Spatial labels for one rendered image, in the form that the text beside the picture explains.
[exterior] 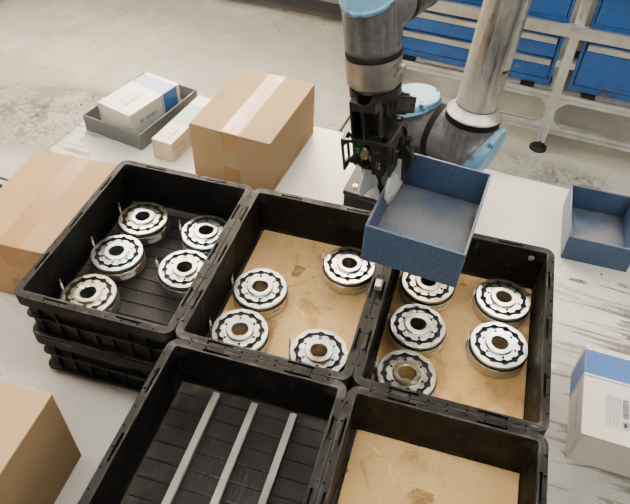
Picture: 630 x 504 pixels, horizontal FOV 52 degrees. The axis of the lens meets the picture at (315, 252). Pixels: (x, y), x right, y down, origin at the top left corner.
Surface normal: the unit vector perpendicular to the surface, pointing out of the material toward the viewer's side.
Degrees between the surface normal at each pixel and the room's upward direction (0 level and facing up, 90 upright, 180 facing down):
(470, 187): 90
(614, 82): 90
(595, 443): 90
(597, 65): 90
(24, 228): 0
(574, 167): 0
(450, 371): 0
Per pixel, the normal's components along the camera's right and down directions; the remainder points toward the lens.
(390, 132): -0.11, -0.73
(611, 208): -0.29, 0.67
